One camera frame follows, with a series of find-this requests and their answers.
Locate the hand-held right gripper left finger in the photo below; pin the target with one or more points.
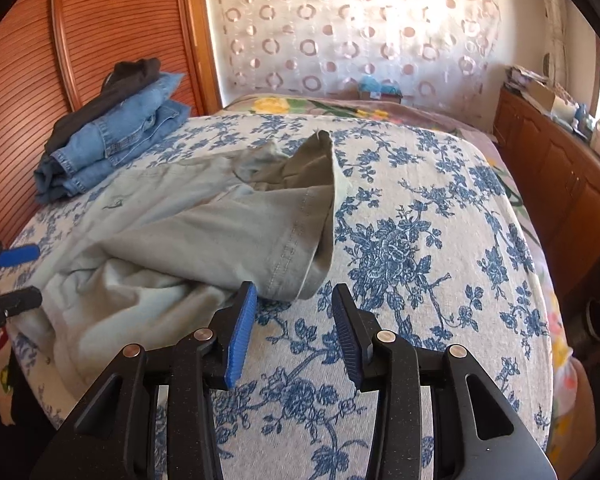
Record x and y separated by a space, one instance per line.
242 340

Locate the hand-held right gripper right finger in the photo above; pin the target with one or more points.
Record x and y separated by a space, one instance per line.
347 340

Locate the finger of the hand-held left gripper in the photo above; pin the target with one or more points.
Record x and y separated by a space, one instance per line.
20 300
17 255

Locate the olive green pants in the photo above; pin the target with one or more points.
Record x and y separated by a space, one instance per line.
205 220

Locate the folded dark brown pants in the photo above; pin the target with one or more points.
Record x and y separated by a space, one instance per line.
125 82

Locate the blue floral bedspread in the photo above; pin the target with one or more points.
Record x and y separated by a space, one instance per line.
405 210

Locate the folded light blue jeans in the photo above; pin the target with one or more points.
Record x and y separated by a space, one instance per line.
130 120

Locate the dark round tube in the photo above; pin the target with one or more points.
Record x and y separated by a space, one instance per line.
592 322

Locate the teal topped cardboard box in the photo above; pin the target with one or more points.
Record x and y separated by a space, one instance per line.
380 87

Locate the wooden slatted headboard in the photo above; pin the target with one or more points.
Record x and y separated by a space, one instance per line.
105 10

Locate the long wooden cabinet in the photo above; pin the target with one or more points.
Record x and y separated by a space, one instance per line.
545 160

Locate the circle patterned sheer curtain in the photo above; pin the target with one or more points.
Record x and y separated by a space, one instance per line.
330 25

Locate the open cardboard box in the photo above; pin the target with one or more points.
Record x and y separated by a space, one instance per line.
547 95

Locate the pile of papers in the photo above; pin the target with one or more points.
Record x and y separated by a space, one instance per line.
522 76

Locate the lace side curtain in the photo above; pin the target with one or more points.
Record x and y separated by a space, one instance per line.
555 10

